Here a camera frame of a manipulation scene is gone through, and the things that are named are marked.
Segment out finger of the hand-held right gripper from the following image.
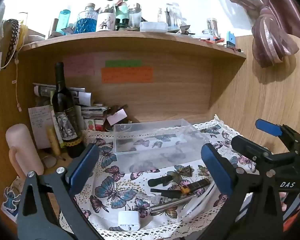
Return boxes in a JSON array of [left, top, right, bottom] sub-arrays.
[[231, 135, 300, 165], [255, 119, 300, 153]]

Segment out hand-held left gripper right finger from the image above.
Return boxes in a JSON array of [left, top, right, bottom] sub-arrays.
[[201, 143, 283, 240]]

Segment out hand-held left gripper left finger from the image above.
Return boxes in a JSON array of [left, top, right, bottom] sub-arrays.
[[16, 143, 102, 240]]

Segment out black and yellow utility knife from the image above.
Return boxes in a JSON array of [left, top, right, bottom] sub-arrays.
[[150, 178, 212, 197]]

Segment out black pen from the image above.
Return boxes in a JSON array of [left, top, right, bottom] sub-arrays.
[[148, 175, 177, 187]]

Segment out silver metal straw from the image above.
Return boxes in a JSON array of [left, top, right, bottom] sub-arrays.
[[150, 194, 198, 213]]

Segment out clear plastic storage box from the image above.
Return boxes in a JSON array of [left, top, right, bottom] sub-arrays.
[[113, 119, 211, 174]]

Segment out white plug adapter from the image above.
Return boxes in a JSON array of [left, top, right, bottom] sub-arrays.
[[118, 210, 141, 231]]

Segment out person's right hand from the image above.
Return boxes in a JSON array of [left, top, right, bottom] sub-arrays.
[[279, 192, 288, 212]]

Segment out yellow tube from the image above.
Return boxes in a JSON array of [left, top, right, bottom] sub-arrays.
[[47, 127, 62, 156]]

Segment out butterfly print tablecloth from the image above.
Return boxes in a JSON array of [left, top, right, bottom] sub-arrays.
[[59, 115, 263, 240]]

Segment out dark wine bottle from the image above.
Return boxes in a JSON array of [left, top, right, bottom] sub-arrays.
[[52, 62, 86, 158]]

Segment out stack of books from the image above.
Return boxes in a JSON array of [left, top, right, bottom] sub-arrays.
[[76, 104, 109, 132]]

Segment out small pink paper box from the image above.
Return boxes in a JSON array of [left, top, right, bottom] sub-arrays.
[[106, 109, 128, 126]]

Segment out white handwritten note paper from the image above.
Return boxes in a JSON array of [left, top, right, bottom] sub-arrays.
[[28, 106, 56, 149]]

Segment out pink candle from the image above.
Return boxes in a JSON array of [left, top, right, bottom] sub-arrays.
[[5, 124, 45, 182]]

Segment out rolled magazine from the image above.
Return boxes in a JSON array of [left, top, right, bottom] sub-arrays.
[[32, 82, 93, 107]]

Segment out blue cartoon sticker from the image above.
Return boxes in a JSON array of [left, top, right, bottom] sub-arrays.
[[1, 185, 22, 217]]

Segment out pink curtain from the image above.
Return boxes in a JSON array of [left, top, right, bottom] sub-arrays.
[[211, 0, 300, 68]]

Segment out blue plastic block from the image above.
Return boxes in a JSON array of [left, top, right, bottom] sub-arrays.
[[226, 31, 237, 48]]

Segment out orange sticky note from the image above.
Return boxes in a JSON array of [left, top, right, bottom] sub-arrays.
[[101, 66, 154, 84]]

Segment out pink sticky note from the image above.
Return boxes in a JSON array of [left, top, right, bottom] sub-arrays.
[[63, 55, 95, 77]]

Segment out green sticky note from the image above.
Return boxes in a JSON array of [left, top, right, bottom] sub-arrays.
[[105, 59, 142, 68]]

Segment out tall clear jar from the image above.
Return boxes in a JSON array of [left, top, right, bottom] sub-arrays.
[[206, 18, 220, 37]]

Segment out wooden shelf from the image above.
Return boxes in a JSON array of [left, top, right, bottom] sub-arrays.
[[17, 30, 247, 67]]

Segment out diamond cut glass bottle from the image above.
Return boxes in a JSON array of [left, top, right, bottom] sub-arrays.
[[76, 3, 98, 34]]

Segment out black lace headband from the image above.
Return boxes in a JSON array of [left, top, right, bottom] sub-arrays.
[[3, 19, 21, 66]]

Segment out light blue plastic bottle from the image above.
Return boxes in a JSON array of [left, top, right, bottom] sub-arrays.
[[58, 9, 72, 34]]

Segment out clear plastic packages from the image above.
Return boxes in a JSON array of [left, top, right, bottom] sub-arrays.
[[157, 3, 183, 28]]

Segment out clear bottle with illustrated label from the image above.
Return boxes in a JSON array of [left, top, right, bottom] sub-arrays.
[[96, 0, 117, 32]]

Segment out white plastic container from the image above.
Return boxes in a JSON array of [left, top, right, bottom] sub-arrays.
[[139, 21, 168, 33]]

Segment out green pump bottle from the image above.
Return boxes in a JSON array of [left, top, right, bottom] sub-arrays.
[[116, 0, 130, 28]]

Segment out glass jar with silver lid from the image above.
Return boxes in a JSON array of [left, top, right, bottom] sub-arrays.
[[129, 3, 142, 28]]

